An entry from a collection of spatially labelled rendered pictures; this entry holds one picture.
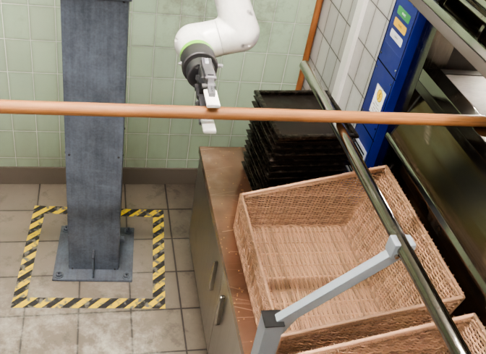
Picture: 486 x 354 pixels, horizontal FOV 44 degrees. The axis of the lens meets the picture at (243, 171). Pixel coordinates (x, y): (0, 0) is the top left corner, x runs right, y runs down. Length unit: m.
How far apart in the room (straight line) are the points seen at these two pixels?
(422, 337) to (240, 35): 0.90
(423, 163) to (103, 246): 1.32
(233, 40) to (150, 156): 1.40
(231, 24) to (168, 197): 1.48
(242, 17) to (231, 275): 0.76
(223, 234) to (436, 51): 0.86
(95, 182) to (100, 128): 0.24
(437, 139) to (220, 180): 0.79
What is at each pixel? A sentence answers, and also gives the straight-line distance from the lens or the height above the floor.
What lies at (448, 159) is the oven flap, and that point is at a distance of 1.74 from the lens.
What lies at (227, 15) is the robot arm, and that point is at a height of 1.29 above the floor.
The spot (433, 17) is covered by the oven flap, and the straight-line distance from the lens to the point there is 1.56.
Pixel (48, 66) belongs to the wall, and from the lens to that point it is 2.67.
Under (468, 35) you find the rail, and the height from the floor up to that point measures 1.44.
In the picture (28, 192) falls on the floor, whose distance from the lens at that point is 2.98.
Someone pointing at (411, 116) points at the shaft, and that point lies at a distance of 1.53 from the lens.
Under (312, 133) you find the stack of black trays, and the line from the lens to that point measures 1.93.
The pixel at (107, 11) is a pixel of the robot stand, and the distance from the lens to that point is 1.91.
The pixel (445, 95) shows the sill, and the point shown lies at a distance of 1.75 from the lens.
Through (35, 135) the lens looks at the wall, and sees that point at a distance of 2.87.
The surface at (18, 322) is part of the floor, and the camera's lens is 2.45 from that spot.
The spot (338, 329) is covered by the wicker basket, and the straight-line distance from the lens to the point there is 1.55.
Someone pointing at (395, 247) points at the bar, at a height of 1.17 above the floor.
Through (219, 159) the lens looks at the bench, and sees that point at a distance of 2.26.
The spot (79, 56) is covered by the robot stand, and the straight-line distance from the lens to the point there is 1.99.
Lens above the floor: 1.92
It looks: 37 degrees down
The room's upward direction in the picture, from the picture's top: 11 degrees clockwise
